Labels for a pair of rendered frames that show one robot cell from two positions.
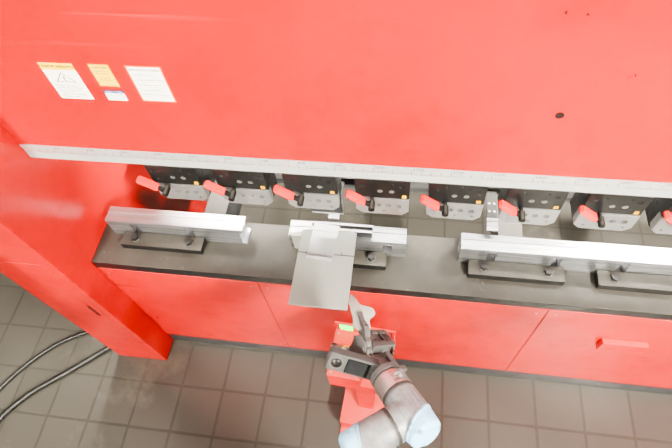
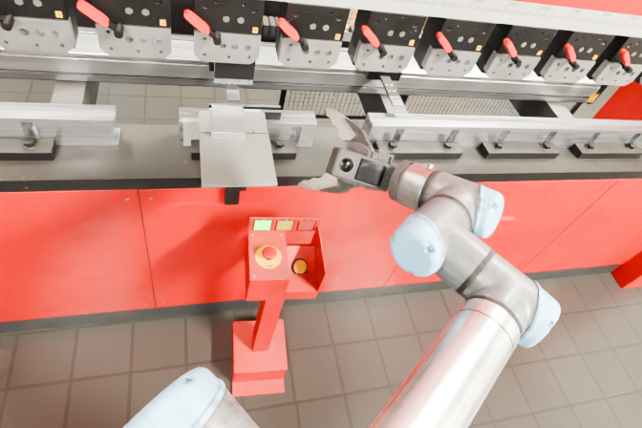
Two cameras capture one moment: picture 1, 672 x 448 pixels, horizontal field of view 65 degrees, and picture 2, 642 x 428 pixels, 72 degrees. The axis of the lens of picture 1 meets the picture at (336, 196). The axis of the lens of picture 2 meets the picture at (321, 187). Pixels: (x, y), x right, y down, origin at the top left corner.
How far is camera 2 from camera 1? 0.76 m
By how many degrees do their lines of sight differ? 25
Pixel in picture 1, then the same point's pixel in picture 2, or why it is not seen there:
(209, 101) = not seen: outside the picture
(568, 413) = (438, 315)
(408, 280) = (322, 166)
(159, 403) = not seen: outside the picture
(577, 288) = (471, 160)
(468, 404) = (354, 328)
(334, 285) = (254, 161)
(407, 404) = (462, 184)
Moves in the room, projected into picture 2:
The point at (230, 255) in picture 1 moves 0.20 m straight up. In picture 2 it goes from (96, 159) to (81, 99)
